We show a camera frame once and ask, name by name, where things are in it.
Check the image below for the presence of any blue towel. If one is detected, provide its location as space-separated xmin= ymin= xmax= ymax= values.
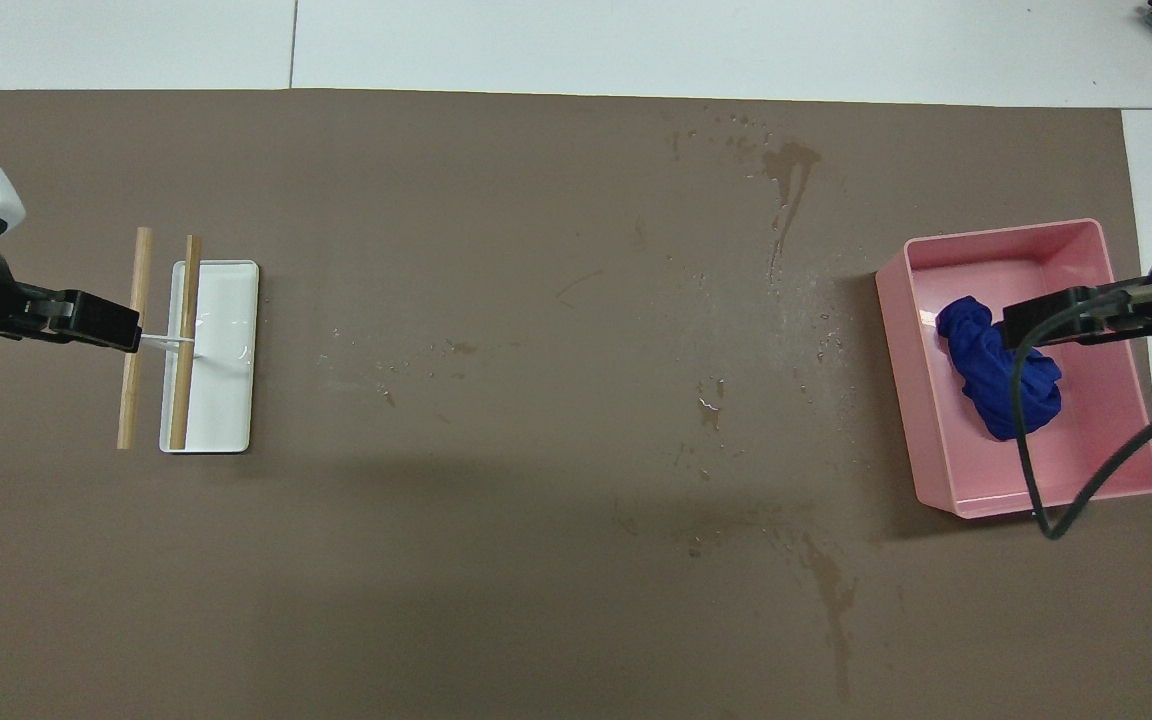
xmin=936 ymin=295 xmax=1063 ymax=442

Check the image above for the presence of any white towel rack base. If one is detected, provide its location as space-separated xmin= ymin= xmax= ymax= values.
xmin=159 ymin=259 xmax=260 ymax=455

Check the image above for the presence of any spilled water puddle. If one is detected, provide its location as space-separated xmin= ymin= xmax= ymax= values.
xmin=761 ymin=140 xmax=823 ymax=283

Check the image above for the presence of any wooden rack rod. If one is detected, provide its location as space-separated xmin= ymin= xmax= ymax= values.
xmin=169 ymin=235 xmax=203 ymax=451
xmin=117 ymin=227 xmax=154 ymax=450

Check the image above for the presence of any pink plastic bin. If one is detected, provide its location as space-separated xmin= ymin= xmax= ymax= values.
xmin=875 ymin=218 xmax=1152 ymax=520

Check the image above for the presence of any brown table mat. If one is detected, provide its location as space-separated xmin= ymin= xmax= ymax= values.
xmin=0 ymin=88 xmax=1152 ymax=720

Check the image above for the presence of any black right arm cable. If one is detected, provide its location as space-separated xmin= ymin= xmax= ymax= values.
xmin=1013 ymin=298 xmax=1152 ymax=541

